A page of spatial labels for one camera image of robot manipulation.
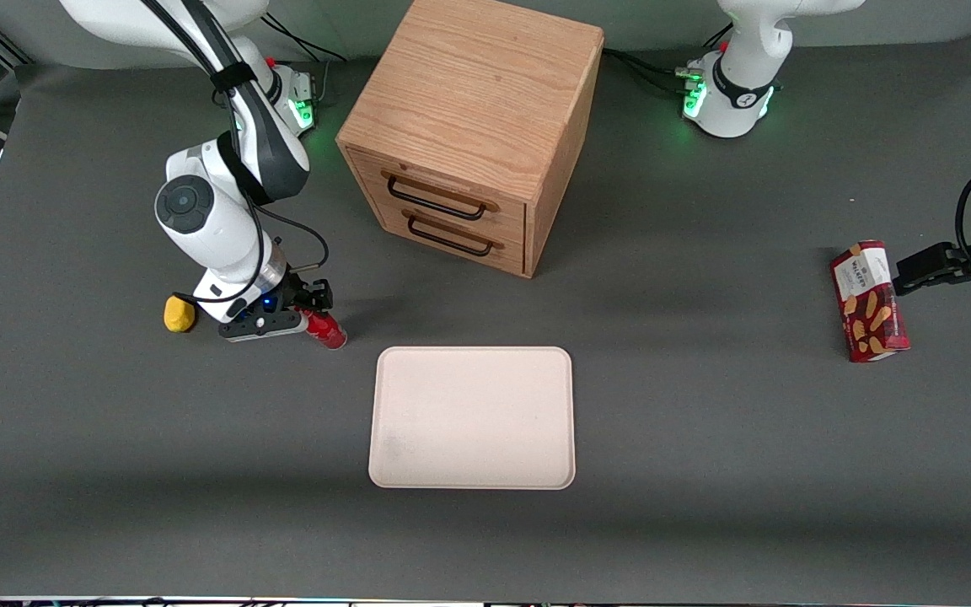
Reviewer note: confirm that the red shortbread cookie box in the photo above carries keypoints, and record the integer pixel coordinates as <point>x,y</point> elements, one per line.
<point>869,303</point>

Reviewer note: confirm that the cream rectangular tray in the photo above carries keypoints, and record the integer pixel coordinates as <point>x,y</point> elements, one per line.
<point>473,417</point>

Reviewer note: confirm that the yellow toy lemon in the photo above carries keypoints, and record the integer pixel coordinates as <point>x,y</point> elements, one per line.
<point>179,314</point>

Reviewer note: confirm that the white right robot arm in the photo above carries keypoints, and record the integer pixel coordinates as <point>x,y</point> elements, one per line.
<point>224,244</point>

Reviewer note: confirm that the wooden two-drawer cabinet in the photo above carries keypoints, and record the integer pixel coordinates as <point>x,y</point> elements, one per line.
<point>477,93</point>

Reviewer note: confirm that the wooden drawer front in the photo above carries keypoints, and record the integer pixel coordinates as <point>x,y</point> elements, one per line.
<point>452,184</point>
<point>485,253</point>

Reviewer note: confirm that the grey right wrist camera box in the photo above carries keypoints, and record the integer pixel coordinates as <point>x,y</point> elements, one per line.
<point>254,326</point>

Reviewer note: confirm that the red coke bottle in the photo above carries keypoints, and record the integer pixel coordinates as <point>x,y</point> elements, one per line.
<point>329,333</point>

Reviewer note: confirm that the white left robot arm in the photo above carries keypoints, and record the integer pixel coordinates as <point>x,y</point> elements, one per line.
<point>738,93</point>

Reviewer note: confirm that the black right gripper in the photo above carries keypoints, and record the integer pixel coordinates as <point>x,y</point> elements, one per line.
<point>300,297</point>

